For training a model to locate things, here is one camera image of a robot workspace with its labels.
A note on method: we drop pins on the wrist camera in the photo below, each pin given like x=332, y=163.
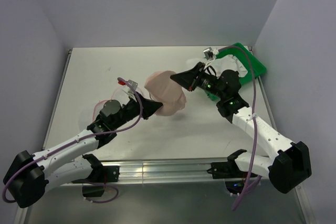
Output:
x=130, y=87
x=210, y=54

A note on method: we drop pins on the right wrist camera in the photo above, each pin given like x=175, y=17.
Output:
x=210, y=54

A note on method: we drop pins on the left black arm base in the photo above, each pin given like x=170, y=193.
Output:
x=99, y=183

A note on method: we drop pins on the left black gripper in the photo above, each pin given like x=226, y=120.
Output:
x=150, y=107

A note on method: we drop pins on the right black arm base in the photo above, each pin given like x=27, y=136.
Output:
x=229, y=172

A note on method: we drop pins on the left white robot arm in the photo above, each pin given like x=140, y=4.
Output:
x=31, y=175

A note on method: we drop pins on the pink-rimmed mesh laundry bag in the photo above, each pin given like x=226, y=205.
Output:
x=115, y=95

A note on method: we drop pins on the green plastic tray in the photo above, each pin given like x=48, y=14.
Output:
x=255, y=67

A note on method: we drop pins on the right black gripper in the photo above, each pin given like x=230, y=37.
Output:
x=188, y=79

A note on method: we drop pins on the beige pink bra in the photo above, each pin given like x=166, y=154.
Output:
x=162, y=88

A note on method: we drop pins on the white bra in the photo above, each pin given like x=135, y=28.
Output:
x=220, y=64

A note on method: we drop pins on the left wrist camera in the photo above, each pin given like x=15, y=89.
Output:
x=130, y=87

